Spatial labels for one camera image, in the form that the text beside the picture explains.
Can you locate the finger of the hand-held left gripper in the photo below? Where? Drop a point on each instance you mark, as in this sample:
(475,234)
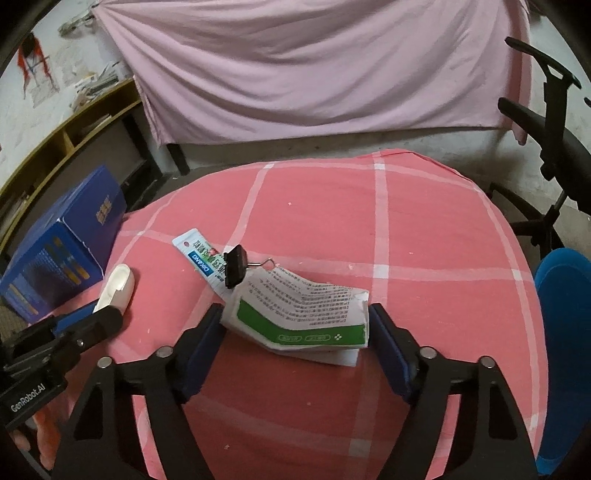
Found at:
(74,321)
(101,325)

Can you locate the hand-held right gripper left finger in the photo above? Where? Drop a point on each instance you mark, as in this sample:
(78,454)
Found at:
(198,360)

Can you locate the red wall drawing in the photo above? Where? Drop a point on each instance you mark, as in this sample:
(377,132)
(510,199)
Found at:
(33,60)

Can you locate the blue plastic basin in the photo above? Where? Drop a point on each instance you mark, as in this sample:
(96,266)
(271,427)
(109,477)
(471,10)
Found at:
(563,323)

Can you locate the black office chair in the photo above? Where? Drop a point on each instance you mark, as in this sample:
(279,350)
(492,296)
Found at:
(558,147)

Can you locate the black metal frame leg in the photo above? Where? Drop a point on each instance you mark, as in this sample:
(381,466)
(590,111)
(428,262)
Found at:
(178,157)

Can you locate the person's left hand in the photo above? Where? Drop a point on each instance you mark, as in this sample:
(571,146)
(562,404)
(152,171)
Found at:
(46,434)

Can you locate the pink checked tablecloth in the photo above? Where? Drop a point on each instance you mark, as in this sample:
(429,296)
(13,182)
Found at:
(323,207)

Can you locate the white green paper carton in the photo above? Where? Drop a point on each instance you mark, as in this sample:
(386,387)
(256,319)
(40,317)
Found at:
(300,323)

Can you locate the grey tangled bundle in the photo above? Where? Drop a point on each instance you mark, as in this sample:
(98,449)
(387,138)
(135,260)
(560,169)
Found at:
(76,21)

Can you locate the white plastic cap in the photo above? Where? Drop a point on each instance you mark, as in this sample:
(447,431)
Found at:
(117,286)

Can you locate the white blue tube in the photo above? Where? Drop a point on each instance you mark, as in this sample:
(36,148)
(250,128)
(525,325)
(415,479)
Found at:
(198,258)

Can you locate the black binder clip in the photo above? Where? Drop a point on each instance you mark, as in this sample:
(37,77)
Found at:
(234,265)

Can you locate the yellow wooden shelf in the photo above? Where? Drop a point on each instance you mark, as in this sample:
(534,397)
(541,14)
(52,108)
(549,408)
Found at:
(55,138)

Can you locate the blue cardboard box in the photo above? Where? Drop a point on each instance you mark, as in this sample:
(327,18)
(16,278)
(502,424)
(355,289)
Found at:
(60,244)

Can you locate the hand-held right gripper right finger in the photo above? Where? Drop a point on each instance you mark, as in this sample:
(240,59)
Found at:
(395,360)

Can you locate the pink hanging cloth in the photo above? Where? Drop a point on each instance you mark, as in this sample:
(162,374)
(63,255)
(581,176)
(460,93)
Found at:
(300,69)

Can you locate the pile of papers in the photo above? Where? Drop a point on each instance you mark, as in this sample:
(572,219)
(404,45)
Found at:
(94,85)

